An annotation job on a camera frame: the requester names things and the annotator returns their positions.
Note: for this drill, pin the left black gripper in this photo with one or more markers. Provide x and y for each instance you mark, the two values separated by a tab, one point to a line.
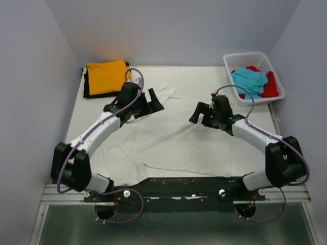
150	107

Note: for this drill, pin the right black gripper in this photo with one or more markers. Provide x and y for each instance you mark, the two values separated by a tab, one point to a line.
203	107

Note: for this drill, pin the white t shirt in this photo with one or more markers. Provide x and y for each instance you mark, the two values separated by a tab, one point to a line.
166	140

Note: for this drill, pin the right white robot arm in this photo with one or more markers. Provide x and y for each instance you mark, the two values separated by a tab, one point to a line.
284	162

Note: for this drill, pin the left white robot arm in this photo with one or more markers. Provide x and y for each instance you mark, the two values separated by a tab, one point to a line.
71	161

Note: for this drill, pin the folded orange t shirt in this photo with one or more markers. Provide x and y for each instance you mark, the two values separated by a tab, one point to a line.
107	76

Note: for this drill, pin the light blue t shirt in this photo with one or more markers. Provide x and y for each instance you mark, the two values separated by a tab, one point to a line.
249	82

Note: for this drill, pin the folded black t shirt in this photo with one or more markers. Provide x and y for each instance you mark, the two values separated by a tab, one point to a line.
102	95

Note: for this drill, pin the white plastic basket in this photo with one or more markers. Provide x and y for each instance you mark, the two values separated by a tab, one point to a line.
260	61

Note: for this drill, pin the red t shirt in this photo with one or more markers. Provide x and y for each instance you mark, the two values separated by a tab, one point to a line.
270	90

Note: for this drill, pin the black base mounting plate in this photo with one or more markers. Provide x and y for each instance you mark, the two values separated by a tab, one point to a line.
168	195

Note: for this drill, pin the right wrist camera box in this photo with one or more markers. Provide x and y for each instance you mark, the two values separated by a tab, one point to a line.
215	94

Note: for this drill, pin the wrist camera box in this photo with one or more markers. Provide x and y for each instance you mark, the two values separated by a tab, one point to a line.
137	81
215	94

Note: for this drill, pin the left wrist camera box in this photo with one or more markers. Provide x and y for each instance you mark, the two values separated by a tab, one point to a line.
137	81

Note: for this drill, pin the aluminium frame rail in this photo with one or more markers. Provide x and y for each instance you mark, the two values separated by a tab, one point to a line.
293	194

